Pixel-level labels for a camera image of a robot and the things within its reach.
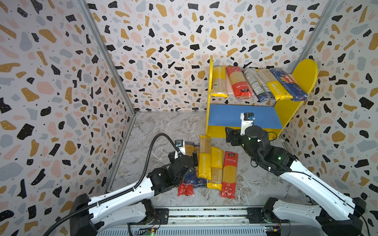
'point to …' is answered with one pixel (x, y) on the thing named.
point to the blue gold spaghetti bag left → (191, 176)
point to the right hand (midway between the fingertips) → (232, 124)
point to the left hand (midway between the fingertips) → (190, 149)
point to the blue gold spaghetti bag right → (199, 182)
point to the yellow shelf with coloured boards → (220, 116)
